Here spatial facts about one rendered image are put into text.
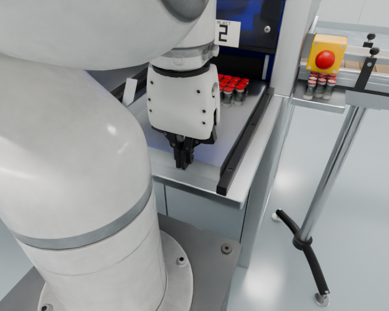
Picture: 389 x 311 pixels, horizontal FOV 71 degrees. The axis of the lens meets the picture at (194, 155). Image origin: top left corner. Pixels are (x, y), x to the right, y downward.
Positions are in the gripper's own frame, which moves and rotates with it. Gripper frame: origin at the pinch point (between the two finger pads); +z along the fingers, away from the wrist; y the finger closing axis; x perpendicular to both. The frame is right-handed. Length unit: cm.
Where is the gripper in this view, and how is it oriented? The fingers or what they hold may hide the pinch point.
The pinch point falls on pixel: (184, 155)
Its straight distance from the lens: 45.2
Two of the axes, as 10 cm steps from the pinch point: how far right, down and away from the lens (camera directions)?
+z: 0.0, 7.8, 6.3
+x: -4.0, 5.8, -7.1
